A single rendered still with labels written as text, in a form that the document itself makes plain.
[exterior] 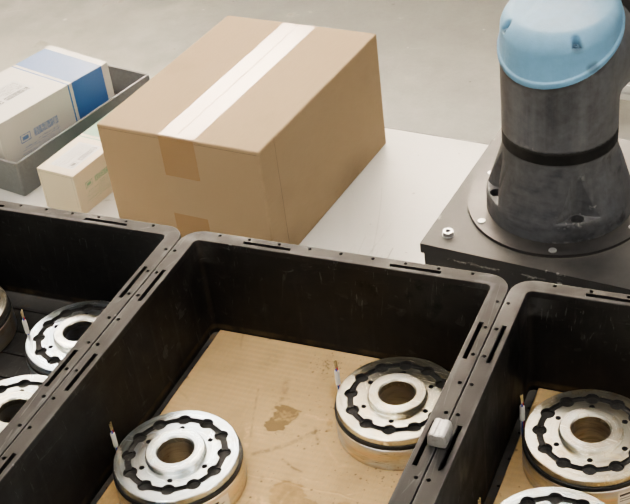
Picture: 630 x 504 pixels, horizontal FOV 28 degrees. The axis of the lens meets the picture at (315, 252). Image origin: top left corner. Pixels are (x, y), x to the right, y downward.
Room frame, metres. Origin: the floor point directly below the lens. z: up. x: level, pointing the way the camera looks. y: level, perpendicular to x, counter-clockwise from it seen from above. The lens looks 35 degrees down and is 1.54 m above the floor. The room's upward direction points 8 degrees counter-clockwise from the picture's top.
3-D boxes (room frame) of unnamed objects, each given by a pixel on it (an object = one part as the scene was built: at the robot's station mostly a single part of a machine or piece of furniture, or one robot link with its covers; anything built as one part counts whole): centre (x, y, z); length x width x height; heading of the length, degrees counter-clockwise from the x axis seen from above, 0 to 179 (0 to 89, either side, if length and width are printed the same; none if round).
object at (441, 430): (0.63, -0.07, 0.94); 0.02 x 0.01 x 0.01; 153
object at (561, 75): (1.08, -0.27, 0.97); 0.13 x 0.12 x 0.14; 138
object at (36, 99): (1.56, 0.36, 0.75); 0.20 x 0.12 x 0.09; 137
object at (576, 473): (0.68, -0.19, 0.86); 0.10 x 0.10 x 0.01
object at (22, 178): (1.58, 0.36, 0.73); 0.27 x 0.20 x 0.05; 141
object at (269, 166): (1.36, 0.06, 0.78); 0.30 x 0.22 x 0.16; 148
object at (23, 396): (0.79, 0.27, 0.86); 0.05 x 0.05 x 0.01
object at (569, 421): (0.68, -0.19, 0.86); 0.05 x 0.05 x 0.01
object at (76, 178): (1.46, 0.24, 0.73); 0.24 x 0.06 x 0.06; 145
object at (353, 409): (0.75, -0.05, 0.86); 0.10 x 0.10 x 0.01
